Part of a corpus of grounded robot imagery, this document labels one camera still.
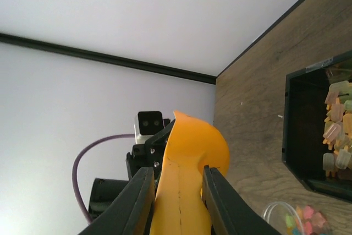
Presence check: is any clear plastic cup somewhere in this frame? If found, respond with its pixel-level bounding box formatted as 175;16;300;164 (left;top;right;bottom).
262;201;333;235

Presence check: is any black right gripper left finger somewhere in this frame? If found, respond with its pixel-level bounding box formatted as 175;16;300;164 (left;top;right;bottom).
80;167;155;235

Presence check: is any orange plastic scoop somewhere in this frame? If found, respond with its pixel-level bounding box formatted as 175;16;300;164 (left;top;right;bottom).
150;111;229;234

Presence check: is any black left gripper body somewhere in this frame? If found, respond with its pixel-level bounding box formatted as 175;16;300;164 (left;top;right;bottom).
126;119;175;185

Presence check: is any black bin with popsicle candies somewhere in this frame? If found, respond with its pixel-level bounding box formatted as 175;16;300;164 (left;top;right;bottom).
282;51;351;202

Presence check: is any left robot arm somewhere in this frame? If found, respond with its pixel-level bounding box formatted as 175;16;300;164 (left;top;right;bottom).
89;119;175;219

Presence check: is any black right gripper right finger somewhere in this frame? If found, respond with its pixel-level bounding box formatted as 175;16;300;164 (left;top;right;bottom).
202;166;279;235

